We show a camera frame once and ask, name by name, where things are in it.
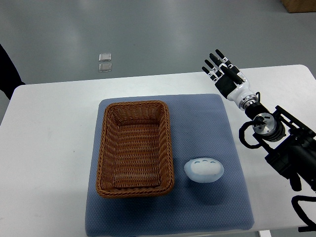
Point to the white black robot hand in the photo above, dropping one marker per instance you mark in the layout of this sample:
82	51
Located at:
230	82

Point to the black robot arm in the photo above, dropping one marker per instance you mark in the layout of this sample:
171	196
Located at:
290	144

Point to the brown wicker basket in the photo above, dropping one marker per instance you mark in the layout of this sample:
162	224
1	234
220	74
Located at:
135	154

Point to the blue fabric mat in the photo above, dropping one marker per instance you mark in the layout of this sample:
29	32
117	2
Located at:
199	129

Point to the upper metal floor plate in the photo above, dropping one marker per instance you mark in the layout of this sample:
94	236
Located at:
105	57

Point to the black object at left edge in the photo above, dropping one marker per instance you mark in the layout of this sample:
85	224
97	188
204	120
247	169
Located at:
9	76

